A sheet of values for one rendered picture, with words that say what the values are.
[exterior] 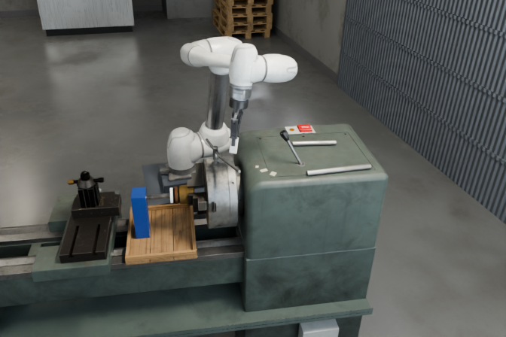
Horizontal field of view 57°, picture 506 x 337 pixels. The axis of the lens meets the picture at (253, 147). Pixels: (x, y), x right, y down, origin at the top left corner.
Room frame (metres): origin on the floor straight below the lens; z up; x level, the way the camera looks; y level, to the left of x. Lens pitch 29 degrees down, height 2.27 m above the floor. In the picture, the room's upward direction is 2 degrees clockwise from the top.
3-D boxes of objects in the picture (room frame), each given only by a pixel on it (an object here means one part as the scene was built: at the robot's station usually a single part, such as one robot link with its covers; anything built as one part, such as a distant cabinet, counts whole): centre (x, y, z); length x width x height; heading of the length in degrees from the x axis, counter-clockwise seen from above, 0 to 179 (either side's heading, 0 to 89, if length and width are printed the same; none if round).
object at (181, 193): (1.68, 0.30, 1.08); 0.09 x 0.09 x 0.09; 10
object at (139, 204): (1.64, 0.49, 1.00); 0.08 x 0.06 x 0.23; 10
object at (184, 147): (2.31, 0.40, 0.97); 0.18 x 0.16 x 0.22; 119
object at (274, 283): (1.79, -0.23, 0.43); 0.60 x 0.48 x 0.86; 100
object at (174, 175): (2.30, 0.43, 0.83); 0.22 x 0.18 x 0.06; 108
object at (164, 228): (1.66, 0.41, 0.89); 0.36 x 0.30 x 0.04; 10
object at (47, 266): (1.63, 0.77, 0.90); 0.53 x 0.30 x 0.06; 10
